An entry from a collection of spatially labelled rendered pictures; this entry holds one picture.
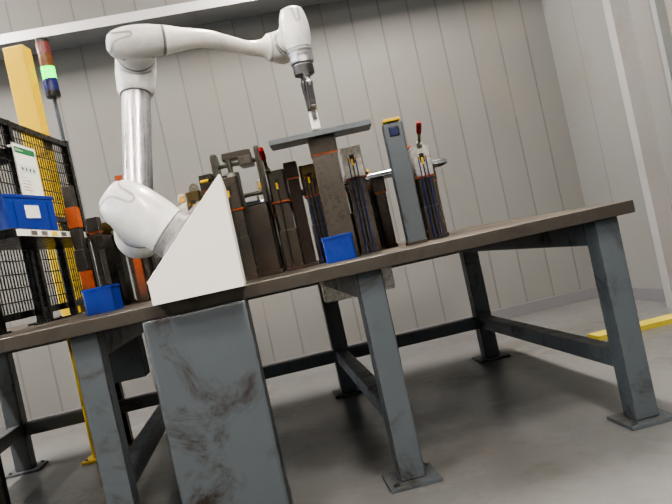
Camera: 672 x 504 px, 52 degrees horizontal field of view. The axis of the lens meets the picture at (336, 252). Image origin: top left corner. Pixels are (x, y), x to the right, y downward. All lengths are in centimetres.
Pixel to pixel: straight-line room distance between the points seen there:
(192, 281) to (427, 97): 327
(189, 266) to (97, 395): 48
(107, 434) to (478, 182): 343
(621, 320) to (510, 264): 269
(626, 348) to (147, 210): 154
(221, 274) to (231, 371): 29
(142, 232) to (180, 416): 55
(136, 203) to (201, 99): 274
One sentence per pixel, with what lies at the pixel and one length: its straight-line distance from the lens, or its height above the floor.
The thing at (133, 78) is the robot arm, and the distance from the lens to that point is 256.
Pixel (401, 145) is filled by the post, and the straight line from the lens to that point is 253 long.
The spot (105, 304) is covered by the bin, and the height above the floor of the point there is 73.
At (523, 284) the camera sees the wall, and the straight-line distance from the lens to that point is 505.
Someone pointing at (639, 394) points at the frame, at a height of 9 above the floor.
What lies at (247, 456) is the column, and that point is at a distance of 210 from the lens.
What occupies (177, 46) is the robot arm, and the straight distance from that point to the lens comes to 250.
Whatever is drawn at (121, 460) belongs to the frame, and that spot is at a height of 28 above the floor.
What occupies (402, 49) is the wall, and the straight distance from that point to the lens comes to 501.
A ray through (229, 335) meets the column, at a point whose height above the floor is 57.
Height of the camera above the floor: 76
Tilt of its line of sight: 1 degrees down
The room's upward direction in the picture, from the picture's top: 12 degrees counter-clockwise
